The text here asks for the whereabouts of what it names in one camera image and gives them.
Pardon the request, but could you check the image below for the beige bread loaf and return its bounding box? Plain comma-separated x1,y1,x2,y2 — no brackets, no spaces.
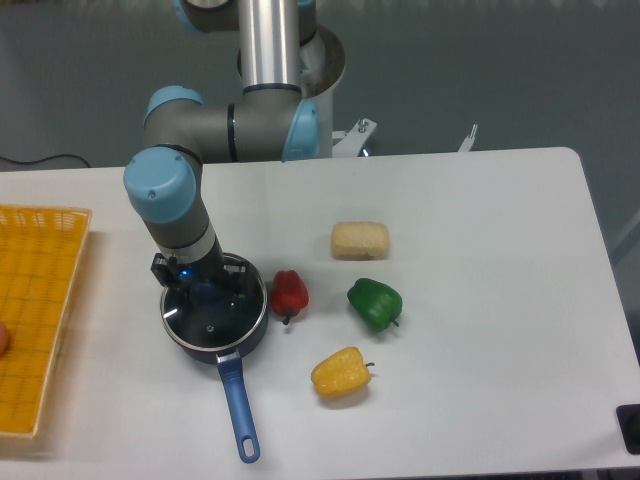
330,222,390,260

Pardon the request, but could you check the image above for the glass pot lid blue knob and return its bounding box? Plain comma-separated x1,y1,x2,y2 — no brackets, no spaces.
160,253,268,355

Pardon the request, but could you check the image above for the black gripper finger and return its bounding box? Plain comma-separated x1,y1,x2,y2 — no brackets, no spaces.
223,262,249,300
150,253,183,300

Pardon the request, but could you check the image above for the black table edge device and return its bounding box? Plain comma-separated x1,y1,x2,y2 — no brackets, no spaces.
616,404,640,455

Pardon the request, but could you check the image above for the green bell pepper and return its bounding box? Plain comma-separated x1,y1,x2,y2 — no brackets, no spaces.
347,278,403,332

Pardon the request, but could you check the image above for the red bell pepper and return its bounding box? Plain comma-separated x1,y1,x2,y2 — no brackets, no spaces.
270,270,309,325

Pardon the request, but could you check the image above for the black floor cable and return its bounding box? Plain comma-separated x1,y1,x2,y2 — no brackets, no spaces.
0,153,92,168

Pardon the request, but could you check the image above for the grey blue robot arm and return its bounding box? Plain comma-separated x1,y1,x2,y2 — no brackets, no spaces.
124,1,322,300

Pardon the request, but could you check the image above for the yellow bell pepper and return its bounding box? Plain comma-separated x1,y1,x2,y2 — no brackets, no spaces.
310,346,372,399

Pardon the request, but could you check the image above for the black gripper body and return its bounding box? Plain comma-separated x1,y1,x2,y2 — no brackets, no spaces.
167,244,228,288

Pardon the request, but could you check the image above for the yellow woven basket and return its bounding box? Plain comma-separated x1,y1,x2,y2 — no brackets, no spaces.
1,204,92,438

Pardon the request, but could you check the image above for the blue saucepan with handle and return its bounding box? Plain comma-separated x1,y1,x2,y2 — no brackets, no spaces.
160,254,270,464

